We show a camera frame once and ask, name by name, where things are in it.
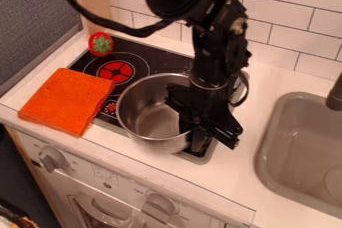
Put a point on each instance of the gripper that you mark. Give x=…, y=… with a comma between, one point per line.
x=202, y=105

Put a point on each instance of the silver pot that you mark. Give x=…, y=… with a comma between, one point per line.
x=147, y=112

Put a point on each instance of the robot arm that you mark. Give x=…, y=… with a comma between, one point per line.
x=214, y=38

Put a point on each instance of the toy stove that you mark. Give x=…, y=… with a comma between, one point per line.
x=129, y=62

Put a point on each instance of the toy sink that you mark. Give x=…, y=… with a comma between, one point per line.
x=302, y=152

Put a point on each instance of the red toy strawberry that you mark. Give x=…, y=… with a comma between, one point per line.
x=100, y=44

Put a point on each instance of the orange cloth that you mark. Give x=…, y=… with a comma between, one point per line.
x=67, y=100

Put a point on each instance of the tap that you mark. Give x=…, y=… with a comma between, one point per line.
x=335, y=97

